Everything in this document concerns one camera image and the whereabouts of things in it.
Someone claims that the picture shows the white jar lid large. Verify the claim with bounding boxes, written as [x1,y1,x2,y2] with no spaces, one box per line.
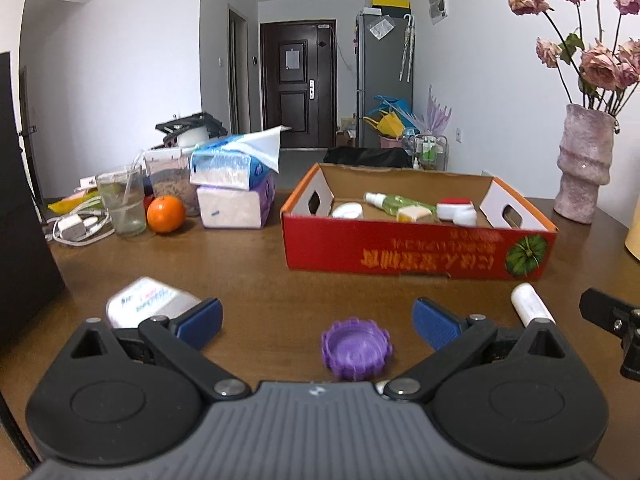
[331,203,363,220]

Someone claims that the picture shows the dried pink roses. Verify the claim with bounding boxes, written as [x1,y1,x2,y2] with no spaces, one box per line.
[506,0,639,117]

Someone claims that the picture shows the black chair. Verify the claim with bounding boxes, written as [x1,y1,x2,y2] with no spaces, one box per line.
[323,146,413,169]

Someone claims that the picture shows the white spray bottle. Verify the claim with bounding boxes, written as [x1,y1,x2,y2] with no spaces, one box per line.
[511,283,555,327]

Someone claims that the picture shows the cream thermos jug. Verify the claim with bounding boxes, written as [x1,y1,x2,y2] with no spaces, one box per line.
[625,207,640,260]

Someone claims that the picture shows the pink textured vase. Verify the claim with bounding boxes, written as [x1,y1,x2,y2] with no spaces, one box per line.
[553,104,616,224]

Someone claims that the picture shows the grey refrigerator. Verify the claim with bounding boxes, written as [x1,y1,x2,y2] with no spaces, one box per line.
[355,12,413,148]

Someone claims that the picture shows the red cardboard box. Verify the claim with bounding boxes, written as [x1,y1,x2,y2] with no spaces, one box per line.
[280,164,558,281]

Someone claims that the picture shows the clear food container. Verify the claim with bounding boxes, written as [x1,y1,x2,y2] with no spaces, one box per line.
[143,146,200,217]

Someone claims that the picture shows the clear glass cup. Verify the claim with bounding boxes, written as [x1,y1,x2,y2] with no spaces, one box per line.
[96,164,146,237]

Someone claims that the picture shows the metal trolley with bottles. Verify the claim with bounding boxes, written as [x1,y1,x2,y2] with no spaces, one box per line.
[405,136,448,172]

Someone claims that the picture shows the black monitor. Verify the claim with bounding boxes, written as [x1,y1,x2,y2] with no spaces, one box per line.
[0,52,65,347]

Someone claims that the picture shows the blue tissue pack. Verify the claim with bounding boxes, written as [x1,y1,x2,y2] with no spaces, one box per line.
[190,126,288,191]

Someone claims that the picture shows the white tissue pack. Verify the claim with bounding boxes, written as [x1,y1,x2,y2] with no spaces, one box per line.
[196,172,276,230]

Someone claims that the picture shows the cream plug adapter cube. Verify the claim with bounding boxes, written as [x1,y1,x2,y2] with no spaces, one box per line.
[396,205,438,223]

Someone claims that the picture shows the green spray bottle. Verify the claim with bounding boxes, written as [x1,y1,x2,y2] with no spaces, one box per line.
[363,192,436,216]

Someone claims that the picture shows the white plastic container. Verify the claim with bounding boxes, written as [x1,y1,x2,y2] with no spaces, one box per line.
[105,276,201,328]

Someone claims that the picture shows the white jar lid small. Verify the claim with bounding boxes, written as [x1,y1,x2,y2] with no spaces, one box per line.
[375,380,387,394]

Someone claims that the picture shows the white charger with cable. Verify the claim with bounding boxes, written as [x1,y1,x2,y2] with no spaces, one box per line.
[49,209,115,248]

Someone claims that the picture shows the orange fruit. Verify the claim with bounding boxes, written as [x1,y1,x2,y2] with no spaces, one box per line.
[146,195,186,234]

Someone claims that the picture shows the purple jar lid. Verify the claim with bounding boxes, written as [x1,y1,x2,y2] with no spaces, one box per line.
[320,318,394,382]

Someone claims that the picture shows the dark brown door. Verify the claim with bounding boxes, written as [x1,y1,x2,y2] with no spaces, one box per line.
[260,20,337,150]

